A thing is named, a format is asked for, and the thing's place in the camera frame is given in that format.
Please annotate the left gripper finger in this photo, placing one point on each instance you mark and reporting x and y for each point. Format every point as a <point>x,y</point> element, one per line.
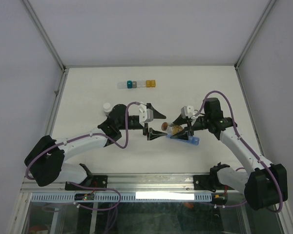
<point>156,114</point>
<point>153,134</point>

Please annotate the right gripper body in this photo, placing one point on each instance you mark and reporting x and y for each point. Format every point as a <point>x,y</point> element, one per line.
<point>200,123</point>

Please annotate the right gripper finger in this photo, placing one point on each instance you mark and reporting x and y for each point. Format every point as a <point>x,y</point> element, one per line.
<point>183,134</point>
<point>180,120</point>

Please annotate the blue weekly pill organizer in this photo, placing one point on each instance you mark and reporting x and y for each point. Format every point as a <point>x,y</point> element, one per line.
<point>191,140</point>

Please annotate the amber pill bottle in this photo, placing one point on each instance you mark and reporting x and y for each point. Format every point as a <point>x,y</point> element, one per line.
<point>171,128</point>

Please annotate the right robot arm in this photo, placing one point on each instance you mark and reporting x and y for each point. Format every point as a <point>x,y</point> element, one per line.
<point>263,183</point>

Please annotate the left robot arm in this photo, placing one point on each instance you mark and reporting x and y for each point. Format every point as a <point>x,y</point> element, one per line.
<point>47,161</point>

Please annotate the white cap pill bottle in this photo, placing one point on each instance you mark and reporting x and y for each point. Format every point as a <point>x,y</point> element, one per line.
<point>107,108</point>

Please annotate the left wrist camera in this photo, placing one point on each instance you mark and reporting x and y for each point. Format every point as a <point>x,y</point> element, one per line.
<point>145,113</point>

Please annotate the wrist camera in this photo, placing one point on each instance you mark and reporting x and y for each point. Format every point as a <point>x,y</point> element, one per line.
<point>145,113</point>
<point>188,112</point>

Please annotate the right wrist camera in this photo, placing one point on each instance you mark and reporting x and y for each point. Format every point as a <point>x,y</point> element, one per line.
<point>188,112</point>

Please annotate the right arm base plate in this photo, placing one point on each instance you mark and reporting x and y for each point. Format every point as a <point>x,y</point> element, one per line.
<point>205,182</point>

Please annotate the aluminium front rail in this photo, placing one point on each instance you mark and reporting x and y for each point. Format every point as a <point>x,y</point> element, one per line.
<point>126,183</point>

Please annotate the grey slotted cable duct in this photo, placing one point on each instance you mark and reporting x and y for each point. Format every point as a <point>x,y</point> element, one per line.
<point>123,197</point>

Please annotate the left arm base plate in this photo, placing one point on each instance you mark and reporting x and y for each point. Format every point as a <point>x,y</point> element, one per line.
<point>91,181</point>

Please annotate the left aluminium frame post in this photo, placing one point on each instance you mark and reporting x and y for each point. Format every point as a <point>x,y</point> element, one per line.
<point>43,33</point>

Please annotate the aluminium frame post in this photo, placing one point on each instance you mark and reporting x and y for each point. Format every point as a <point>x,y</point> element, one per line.
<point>262,19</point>
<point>43,33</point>

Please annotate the right aluminium frame post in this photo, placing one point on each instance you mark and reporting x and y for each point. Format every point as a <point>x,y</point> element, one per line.
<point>262,19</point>

